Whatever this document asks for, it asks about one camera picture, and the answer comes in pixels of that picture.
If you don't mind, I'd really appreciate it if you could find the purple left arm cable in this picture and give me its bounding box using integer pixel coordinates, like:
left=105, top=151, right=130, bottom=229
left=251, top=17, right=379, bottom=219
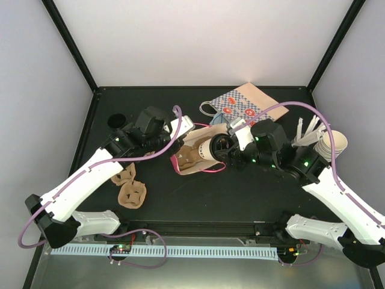
left=17, top=105, right=184, bottom=249

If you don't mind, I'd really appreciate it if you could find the cream pink Cakes paper bag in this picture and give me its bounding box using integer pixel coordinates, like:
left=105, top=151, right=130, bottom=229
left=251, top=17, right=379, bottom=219
left=170, top=123, right=226, bottom=176

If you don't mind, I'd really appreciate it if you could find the black plastic cup lid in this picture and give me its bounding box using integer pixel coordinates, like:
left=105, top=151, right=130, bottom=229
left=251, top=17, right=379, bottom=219
left=209, top=134, right=233, bottom=163

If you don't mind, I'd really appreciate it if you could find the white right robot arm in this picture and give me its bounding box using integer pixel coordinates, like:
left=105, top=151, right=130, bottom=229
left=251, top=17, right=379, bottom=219
left=227, top=118, right=384, bottom=269

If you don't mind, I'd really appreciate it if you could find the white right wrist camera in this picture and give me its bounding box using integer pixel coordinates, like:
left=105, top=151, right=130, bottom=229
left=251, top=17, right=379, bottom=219
left=227, top=117, right=254, bottom=151

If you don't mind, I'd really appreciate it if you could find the light blue paper bag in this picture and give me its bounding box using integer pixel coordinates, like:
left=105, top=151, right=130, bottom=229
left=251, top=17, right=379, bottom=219
left=209, top=113, right=229, bottom=126

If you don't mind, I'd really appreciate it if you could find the single white paper cup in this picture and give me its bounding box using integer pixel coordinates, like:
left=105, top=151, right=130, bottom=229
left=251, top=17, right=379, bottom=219
left=198, top=134, right=233, bottom=161

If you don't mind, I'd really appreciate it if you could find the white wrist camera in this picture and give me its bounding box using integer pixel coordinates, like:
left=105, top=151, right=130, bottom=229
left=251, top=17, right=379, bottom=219
left=227, top=117, right=254, bottom=151
left=170, top=116, right=196, bottom=138

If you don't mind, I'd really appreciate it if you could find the black open coffee cup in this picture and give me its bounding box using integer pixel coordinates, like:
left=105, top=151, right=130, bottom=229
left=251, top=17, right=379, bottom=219
left=107, top=113, right=127, bottom=130

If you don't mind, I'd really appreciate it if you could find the tall white paper cup stack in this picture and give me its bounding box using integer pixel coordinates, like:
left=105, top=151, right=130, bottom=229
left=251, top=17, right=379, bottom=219
left=319, top=130, right=348, bottom=161

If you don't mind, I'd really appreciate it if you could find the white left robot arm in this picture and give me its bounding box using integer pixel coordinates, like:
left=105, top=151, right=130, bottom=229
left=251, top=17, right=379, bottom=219
left=25, top=105, right=195, bottom=249

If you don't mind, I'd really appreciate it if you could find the blue checkered bakery paper bag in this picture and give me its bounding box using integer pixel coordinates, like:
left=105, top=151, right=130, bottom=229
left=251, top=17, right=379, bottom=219
left=199, top=82, right=277, bottom=123

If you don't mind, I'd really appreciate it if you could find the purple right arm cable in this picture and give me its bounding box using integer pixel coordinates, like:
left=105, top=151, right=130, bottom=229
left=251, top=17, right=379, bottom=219
left=232, top=101, right=385, bottom=232

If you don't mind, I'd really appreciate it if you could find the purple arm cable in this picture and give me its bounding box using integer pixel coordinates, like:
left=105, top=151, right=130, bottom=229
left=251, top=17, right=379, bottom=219
left=17, top=105, right=184, bottom=249
left=232, top=101, right=385, bottom=232

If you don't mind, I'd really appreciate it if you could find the white slotted cable rail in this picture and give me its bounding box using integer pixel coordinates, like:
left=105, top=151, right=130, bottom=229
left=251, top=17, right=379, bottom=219
left=48, top=243, right=300, bottom=261

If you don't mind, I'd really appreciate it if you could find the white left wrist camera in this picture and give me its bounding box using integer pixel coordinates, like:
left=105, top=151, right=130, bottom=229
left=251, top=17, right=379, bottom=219
left=170, top=116, right=196, bottom=138

